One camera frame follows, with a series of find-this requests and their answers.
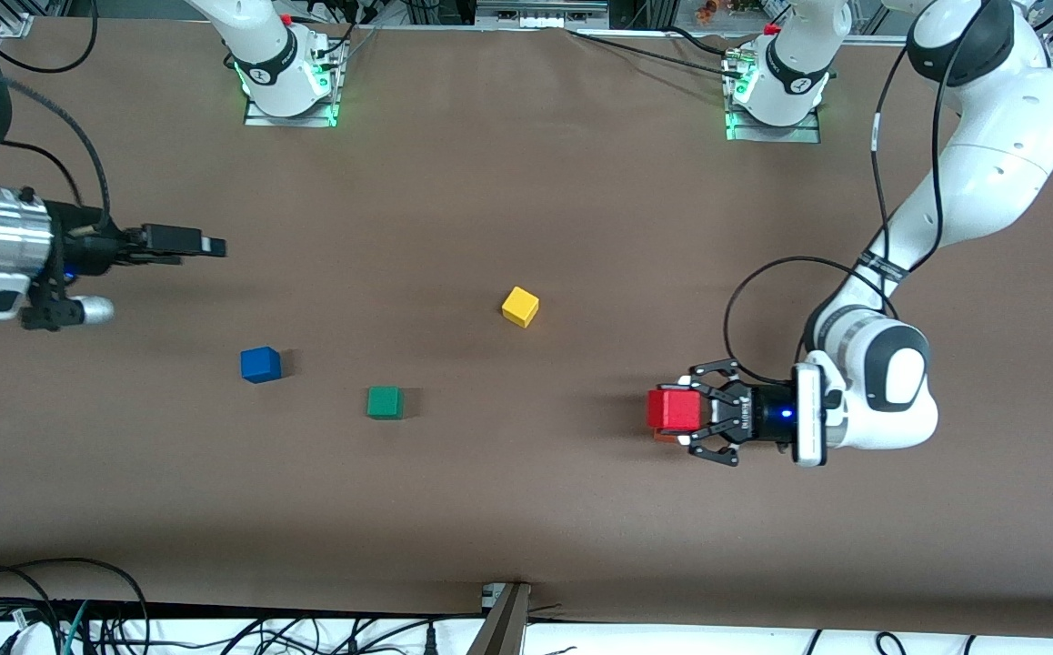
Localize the red cube block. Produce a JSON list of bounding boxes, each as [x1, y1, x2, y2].
[[647, 388, 703, 433]]

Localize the blue cube block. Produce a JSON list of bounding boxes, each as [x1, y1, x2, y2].
[[240, 347, 283, 384]]

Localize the yellow cube block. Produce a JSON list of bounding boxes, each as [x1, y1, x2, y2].
[[501, 286, 541, 329]]

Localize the brown table cover sheet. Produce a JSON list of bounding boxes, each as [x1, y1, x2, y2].
[[0, 18, 1053, 638]]

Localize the aluminium profile bar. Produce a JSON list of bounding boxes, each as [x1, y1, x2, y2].
[[466, 582, 533, 655]]

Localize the white power strip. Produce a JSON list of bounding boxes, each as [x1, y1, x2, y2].
[[475, 0, 611, 30]]

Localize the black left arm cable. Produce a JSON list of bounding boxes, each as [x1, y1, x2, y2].
[[724, 0, 991, 388]]

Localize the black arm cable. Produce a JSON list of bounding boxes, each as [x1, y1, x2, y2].
[[724, 0, 991, 388], [0, 0, 115, 233]]

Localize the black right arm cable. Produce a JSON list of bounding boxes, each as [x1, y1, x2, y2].
[[0, 0, 115, 233]]

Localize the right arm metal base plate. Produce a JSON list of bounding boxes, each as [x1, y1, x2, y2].
[[243, 36, 346, 128]]

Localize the black base cable bundle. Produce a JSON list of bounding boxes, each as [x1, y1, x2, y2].
[[304, 0, 386, 87]]

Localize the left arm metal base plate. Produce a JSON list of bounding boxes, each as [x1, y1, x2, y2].
[[725, 98, 823, 144]]

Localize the long black table cable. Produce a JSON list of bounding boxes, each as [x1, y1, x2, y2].
[[567, 29, 732, 76]]

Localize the large black cable loop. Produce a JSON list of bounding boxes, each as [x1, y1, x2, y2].
[[0, 557, 151, 655]]

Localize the short black table cable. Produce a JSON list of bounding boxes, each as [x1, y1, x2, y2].
[[663, 25, 737, 57]]

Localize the black table edge rail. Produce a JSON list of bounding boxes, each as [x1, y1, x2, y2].
[[0, 596, 491, 629]]

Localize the teal cable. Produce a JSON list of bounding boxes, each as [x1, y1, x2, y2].
[[58, 600, 91, 655]]

